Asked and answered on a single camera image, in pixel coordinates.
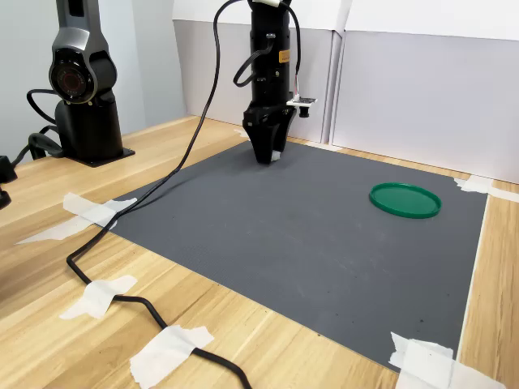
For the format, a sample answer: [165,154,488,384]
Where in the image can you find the round green lid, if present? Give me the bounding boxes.
[368,182,443,220]

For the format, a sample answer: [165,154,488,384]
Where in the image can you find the white partition panel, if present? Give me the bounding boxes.
[330,0,519,186]
[173,0,345,145]

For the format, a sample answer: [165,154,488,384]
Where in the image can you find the dark grey mat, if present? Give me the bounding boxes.
[109,137,490,372]

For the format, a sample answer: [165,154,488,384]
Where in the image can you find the black camera cable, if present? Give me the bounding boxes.
[66,0,303,389]

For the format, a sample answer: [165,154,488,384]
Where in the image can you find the thin black cable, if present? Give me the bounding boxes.
[26,88,60,126]

